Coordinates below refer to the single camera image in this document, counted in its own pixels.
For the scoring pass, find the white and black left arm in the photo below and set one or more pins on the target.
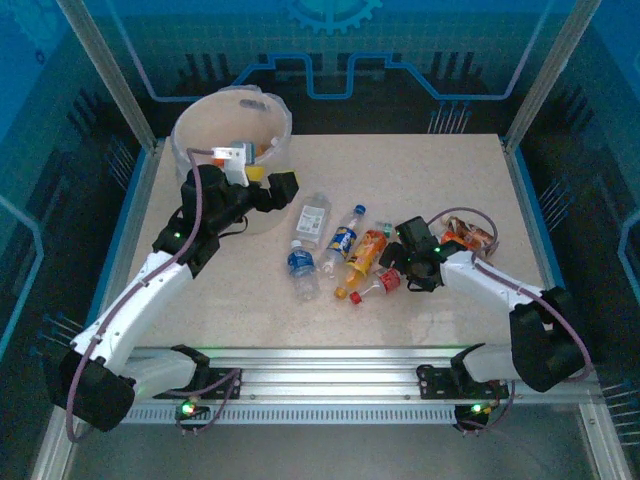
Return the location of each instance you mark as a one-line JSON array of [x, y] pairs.
[[150, 285]]

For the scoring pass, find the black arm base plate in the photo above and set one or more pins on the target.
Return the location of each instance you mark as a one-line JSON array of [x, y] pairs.
[[215, 387], [435, 385]]

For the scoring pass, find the brown Nescafe bottle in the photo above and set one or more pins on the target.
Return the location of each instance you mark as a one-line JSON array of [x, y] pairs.
[[472, 234]]

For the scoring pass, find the orange NFC label bottle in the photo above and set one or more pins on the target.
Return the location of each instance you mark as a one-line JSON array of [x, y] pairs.
[[452, 237]]

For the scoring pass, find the translucent white plastic bin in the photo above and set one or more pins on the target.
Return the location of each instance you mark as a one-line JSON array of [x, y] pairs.
[[220, 120]]

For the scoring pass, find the aluminium frame leg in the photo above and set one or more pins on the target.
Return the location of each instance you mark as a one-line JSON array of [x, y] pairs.
[[50, 450], [602, 445]]

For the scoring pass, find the crane label green neck bottle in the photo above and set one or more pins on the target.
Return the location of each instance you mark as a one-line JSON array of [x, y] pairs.
[[385, 226]]

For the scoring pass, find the square clear white label bottle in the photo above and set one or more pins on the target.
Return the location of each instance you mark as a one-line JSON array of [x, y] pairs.
[[312, 220]]

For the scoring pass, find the small LED circuit board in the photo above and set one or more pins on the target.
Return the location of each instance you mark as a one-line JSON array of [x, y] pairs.
[[189, 409], [475, 409]]

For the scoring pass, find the red label red cap bottle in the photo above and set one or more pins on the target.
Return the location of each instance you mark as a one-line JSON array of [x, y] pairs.
[[389, 280]]

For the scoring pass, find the Pocari Sweat blue label bottle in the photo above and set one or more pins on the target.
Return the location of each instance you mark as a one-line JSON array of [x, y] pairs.
[[301, 265]]

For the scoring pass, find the Pepsi bottle blue cap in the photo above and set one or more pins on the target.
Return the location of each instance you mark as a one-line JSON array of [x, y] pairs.
[[342, 240]]

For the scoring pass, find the orange juice label bottle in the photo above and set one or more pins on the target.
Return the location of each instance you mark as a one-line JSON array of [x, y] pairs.
[[367, 252]]

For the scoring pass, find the aluminium frame rail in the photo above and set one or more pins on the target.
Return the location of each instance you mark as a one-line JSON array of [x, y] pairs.
[[325, 375]]

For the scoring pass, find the aluminium frame post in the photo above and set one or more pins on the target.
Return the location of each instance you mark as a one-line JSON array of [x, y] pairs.
[[109, 75], [544, 75]]

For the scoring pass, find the blue table edge strip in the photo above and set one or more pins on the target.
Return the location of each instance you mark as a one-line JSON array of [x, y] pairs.
[[129, 200]]

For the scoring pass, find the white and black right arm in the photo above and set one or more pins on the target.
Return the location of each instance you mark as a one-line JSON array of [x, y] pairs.
[[480, 280]]

